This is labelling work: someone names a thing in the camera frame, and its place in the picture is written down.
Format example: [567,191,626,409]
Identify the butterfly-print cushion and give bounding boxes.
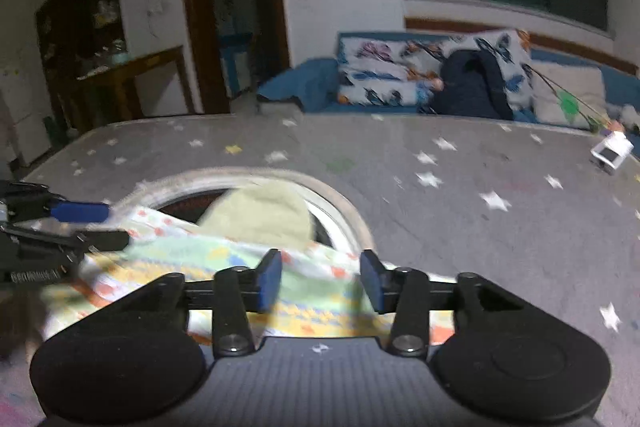
[337,29,533,112]

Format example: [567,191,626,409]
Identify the blue sofa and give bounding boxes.
[257,32,640,130]

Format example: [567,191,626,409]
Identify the white refrigerator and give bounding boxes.
[0,64,51,168]

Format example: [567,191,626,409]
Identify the brown wooden door frame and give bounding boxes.
[176,0,291,115]

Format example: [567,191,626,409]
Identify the colourful printed children's garment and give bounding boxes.
[42,184,456,348]

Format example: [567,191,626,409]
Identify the grey star-print mattress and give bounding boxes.
[0,112,640,427]

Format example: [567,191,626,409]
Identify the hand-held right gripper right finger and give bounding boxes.
[361,249,531,356]

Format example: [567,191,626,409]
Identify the small white box device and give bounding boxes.
[591,132,635,175]

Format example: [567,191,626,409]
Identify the dark wooden shelf cabinet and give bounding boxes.
[35,0,128,72]

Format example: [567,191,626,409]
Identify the beige cushion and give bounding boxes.
[530,64,608,130]

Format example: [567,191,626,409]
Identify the green toy on stick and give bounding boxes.
[530,69,613,132]

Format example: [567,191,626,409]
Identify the round laundry basket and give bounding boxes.
[137,172,373,258]

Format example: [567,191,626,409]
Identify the blue cabinet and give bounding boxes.
[220,34,256,95]

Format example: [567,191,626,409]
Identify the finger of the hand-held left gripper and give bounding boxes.
[75,231,130,253]
[50,202,112,223]

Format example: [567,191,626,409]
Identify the wooden table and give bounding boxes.
[75,46,193,120]

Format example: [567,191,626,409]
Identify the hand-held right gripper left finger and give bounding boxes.
[115,249,283,356]

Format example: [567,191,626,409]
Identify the dark backpack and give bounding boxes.
[432,50,513,120]

